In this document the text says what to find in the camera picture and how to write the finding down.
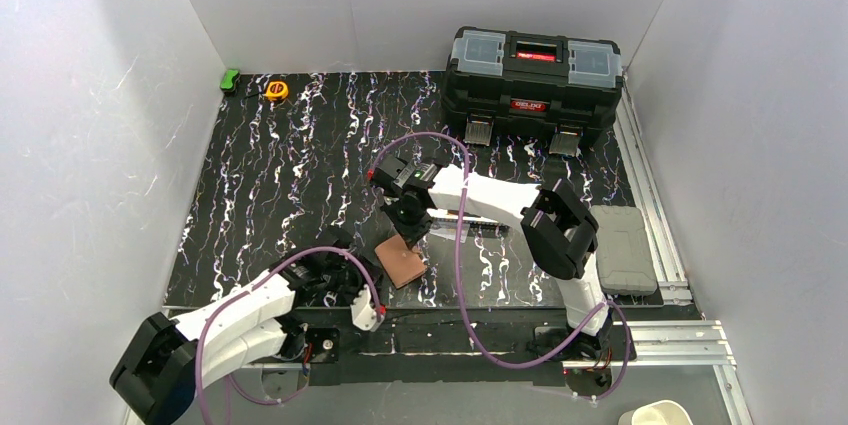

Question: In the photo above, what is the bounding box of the brown leather card holder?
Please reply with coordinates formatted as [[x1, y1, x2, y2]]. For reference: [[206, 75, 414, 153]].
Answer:
[[375, 234, 427, 289]]

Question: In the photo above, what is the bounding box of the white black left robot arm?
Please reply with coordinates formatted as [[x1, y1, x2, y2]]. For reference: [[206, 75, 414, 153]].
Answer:
[[109, 226, 384, 424]]

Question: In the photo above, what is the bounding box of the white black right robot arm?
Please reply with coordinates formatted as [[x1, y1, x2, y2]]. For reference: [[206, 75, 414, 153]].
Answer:
[[368, 157, 611, 358]]

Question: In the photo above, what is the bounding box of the white plastic basket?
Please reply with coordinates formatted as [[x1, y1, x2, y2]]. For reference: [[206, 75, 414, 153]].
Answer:
[[429, 209, 508, 240]]

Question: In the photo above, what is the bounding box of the yellow tape measure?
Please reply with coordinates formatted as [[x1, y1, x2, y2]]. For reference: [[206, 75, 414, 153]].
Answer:
[[264, 80, 289, 102]]

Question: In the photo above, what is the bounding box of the black red toolbox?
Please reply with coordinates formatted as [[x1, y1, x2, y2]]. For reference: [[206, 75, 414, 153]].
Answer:
[[440, 26, 624, 156]]

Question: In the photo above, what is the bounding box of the green small device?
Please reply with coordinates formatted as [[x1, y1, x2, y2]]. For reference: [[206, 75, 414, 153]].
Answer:
[[219, 68, 241, 94]]

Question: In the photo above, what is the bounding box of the white plastic cup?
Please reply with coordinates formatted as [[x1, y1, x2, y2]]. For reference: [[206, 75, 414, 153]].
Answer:
[[617, 400, 693, 425]]

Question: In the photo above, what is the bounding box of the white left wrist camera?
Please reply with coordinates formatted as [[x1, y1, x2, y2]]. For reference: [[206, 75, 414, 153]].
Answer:
[[350, 285, 385, 332]]

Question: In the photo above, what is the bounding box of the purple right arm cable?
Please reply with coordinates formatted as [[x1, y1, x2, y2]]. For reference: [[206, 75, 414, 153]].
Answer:
[[369, 132, 634, 403]]

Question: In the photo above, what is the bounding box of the aluminium frame rail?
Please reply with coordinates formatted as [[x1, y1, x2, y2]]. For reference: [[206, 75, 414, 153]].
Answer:
[[125, 87, 753, 425]]

